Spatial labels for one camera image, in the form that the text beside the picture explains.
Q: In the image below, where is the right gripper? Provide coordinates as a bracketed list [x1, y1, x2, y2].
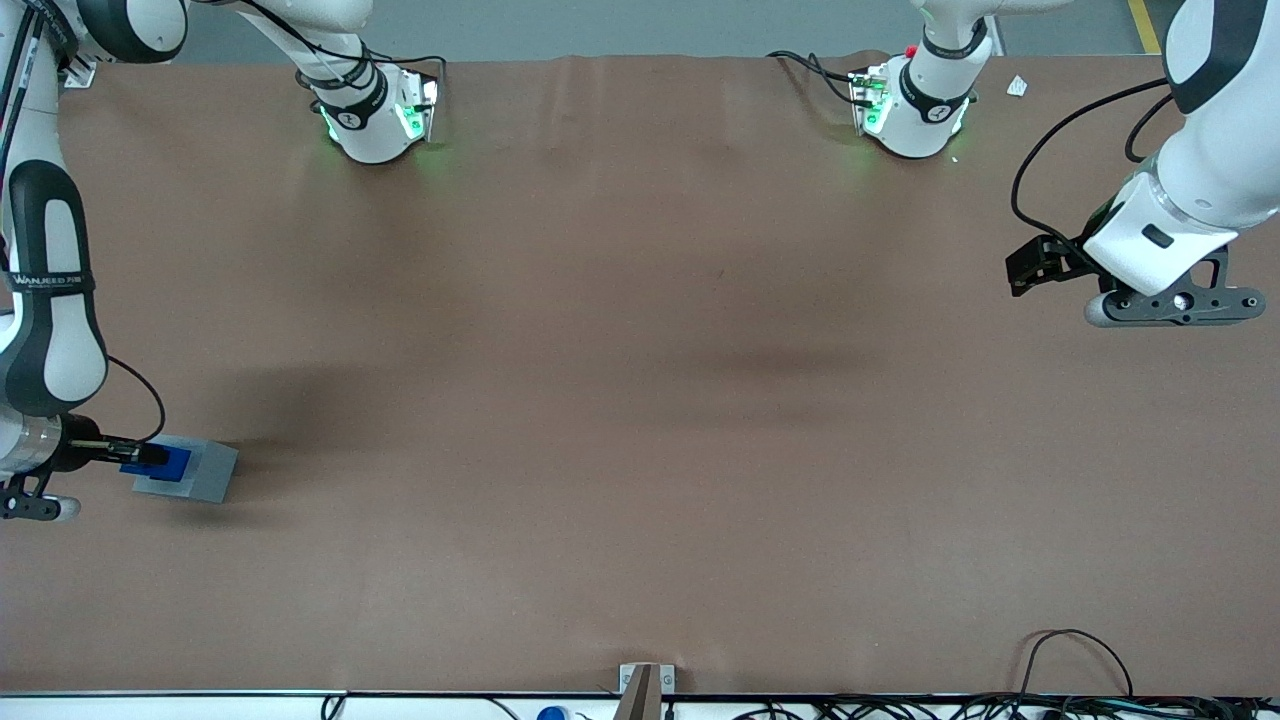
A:
[60, 414, 172, 474]

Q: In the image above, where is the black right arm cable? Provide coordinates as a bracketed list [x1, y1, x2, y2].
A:
[0, 0, 167, 446]

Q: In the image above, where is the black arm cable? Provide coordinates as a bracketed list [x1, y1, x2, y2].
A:
[1010, 78, 1181, 263]
[0, 0, 167, 446]

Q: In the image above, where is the small metal bracket plate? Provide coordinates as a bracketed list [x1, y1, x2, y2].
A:
[619, 663, 676, 696]

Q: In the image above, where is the black right base cable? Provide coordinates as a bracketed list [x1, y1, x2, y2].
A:
[240, 0, 449, 79]

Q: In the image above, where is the black looping cable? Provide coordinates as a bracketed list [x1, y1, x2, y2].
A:
[1018, 629, 1135, 701]

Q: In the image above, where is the black cable bundle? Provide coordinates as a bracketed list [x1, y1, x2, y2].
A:
[735, 694, 1280, 720]

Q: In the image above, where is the black left wrist camera bracket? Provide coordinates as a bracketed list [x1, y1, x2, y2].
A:
[1084, 247, 1268, 329]

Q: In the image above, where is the black right wrist camera bracket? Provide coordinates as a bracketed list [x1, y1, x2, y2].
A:
[0, 468, 82, 524]

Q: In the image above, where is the brown table mat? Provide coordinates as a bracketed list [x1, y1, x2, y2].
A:
[0, 50, 1280, 697]

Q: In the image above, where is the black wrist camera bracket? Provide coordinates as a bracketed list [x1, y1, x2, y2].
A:
[0, 468, 82, 524]
[1084, 247, 1268, 329]

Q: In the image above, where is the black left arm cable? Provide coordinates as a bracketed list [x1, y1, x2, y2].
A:
[1010, 78, 1181, 263]

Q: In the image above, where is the gray base block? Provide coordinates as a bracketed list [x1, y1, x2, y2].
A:
[131, 436, 240, 505]

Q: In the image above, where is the black base cable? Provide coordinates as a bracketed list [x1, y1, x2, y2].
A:
[767, 50, 863, 105]
[240, 0, 449, 79]

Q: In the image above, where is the black left base cable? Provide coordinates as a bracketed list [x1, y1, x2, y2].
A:
[767, 50, 863, 105]

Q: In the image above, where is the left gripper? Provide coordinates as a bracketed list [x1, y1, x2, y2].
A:
[1005, 177, 1242, 299]

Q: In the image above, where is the blue plastic part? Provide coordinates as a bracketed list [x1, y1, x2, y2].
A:
[119, 445, 193, 484]

